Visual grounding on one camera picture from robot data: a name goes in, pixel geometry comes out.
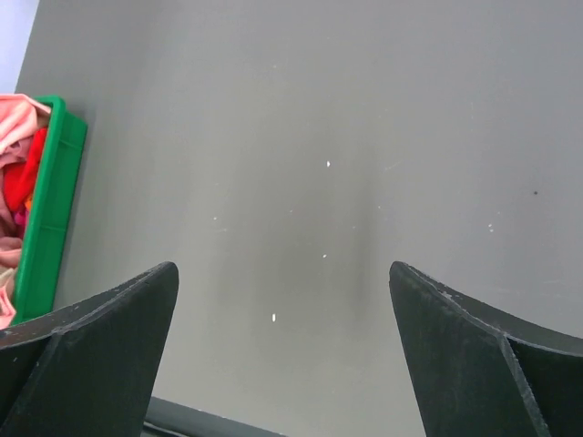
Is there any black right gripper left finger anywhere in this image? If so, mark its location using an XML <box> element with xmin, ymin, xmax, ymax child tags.
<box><xmin>1</xmin><ymin>262</ymin><xmax>179</xmax><ymax>436</ymax></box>

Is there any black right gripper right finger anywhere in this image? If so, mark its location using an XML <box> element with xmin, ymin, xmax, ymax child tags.
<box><xmin>389</xmin><ymin>261</ymin><xmax>582</xmax><ymax>436</ymax></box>

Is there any green plastic bin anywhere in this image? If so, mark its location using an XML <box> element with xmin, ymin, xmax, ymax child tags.
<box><xmin>12</xmin><ymin>95</ymin><xmax>87</xmax><ymax>325</ymax></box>

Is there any red t shirt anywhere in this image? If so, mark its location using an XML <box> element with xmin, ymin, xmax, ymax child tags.
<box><xmin>4</xmin><ymin>127</ymin><xmax>47</xmax><ymax>212</ymax></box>

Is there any pink t shirt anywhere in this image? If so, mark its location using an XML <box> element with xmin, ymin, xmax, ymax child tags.
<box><xmin>1</xmin><ymin>94</ymin><xmax>51</xmax><ymax>168</ymax></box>

